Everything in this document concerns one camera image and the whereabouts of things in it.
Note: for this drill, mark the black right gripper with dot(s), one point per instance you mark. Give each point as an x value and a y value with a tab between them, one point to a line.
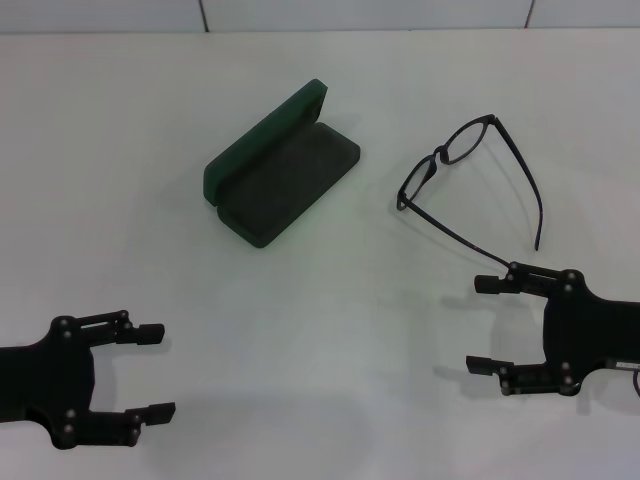
590	330

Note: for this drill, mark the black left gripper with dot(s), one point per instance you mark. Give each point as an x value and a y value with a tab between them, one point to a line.
50	380

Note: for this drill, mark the black glasses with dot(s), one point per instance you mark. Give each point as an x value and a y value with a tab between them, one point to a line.
439	151

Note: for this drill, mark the green glasses case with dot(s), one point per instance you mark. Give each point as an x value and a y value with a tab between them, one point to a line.
280	180

